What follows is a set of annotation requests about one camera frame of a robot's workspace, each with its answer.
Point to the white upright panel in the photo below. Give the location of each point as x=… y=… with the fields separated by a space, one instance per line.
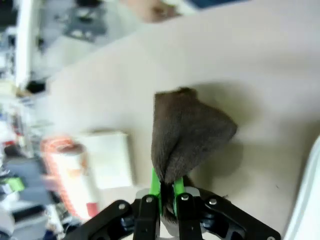
x=26 y=42

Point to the black right gripper right finger with green tip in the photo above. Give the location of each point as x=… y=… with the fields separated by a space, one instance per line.
x=187 y=217

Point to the person's hand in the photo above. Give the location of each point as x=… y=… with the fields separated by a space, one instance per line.
x=160 y=11

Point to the orange lint roller white roll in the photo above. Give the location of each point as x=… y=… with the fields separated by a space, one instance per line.
x=72 y=172

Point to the black right gripper left finger with green tip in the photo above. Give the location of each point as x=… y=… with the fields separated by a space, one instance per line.
x=147 y=217

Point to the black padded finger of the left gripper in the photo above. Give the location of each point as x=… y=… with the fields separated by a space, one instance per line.
x=27 y=175

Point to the white plastic tray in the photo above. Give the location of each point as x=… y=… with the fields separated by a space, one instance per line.
x=306 y=200

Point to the white lint roller base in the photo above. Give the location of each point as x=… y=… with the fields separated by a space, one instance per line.
x=112 y=160

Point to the brown microfibre cloth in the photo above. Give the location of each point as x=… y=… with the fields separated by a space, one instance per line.
x=187 y=130

